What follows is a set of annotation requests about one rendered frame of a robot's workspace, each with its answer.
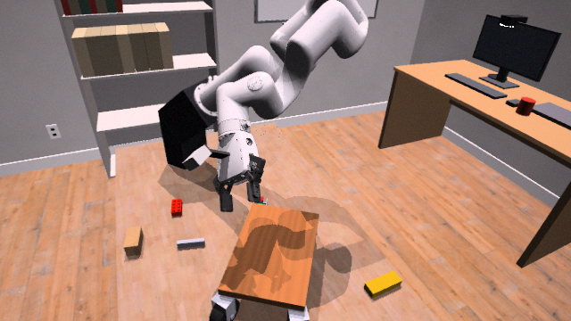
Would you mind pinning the brown wooden block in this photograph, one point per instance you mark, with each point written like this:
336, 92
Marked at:
133, 241

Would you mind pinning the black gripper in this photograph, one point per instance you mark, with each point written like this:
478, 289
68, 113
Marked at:
243, 162

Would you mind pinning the yellow rectangular block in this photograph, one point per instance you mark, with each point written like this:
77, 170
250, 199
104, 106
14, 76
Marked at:
382, 284

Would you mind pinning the grey rectangular bar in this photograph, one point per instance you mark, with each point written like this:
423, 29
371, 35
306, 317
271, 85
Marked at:
190, 243

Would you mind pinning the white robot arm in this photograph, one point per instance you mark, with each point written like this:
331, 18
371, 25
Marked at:
299, 43

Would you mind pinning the red toy brick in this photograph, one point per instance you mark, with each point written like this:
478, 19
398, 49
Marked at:
176, 207

